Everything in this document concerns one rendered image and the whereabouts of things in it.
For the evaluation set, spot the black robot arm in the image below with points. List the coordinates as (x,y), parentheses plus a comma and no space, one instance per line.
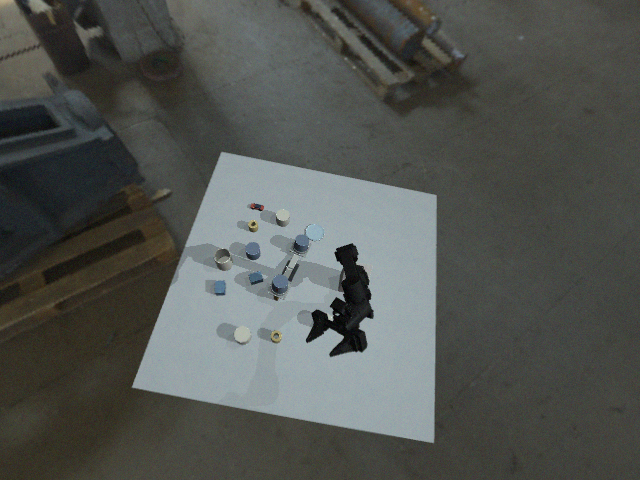
(355,286)

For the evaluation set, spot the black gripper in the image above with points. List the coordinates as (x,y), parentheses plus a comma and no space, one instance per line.
(354,338)

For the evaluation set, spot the dark blue cylinder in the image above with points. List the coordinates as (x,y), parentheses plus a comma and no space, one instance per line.
(301,243)
(280,284)
(252,251)

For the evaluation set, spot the blue block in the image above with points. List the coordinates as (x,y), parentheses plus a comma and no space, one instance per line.
(219,288)
(256,278)

